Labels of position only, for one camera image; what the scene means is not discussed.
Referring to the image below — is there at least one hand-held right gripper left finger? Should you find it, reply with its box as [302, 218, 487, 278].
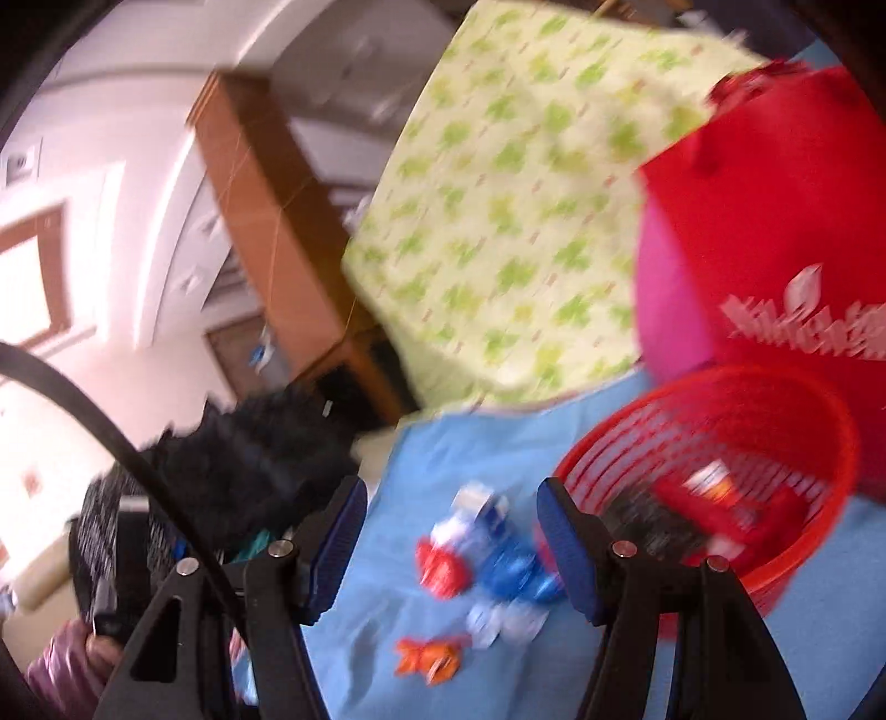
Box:
[93, 476, 369, 720]

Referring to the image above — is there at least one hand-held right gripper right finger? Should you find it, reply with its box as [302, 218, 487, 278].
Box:
[536, 476, 807, 720]

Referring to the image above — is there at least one white wrapper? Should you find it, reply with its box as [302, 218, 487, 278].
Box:
[465, 599, 544, 648]

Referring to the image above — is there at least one red wrapper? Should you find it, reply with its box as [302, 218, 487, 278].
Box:
[415, 533, 475, 600]

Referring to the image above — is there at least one orange wrapper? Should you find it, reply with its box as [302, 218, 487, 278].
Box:
[394, 635, 472, 686]

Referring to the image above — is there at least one red plastic mesh basket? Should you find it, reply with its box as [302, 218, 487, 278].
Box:
[550, 366, 859, 641]

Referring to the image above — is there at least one person's left forearm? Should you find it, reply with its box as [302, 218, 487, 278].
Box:
[24, 619, 129, 720]

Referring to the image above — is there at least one light blue bed sheet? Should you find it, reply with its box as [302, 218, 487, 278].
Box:
[231, 374, 886, 720]

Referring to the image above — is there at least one teal cloth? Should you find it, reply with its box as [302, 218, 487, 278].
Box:
[231, 529, 285, 562]

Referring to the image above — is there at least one black crumpled wrapper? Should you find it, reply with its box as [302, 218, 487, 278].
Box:
[602, 488, 707, 562]

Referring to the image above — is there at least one black fluffy cloth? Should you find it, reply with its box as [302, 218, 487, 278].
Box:
[138, 384, 361, 555]

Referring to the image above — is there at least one dark glass cabinet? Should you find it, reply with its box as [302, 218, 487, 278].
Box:
[305, 332, 416, 444]

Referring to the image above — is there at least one red snack packet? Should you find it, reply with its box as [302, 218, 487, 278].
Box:
[654, 464, 811, 555]

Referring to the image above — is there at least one brown wooden door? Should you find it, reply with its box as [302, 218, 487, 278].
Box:
[206, 315, 306, 409]

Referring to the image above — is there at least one yellow clover-print cloth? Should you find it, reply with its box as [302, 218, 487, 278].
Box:
[342, 0, 769, 409]

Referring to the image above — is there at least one brown wooden column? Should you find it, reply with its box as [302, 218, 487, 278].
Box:
[187, 73, 403, 423]

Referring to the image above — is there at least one red paper bag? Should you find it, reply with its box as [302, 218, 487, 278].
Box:
[637, 59, 886, 500]

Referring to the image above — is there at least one red shiny plastic wrap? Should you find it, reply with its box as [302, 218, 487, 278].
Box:
[706, 59, 811, 105]

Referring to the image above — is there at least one brown wooden door frame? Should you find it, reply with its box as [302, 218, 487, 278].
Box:
[0, 200, 76, 351]

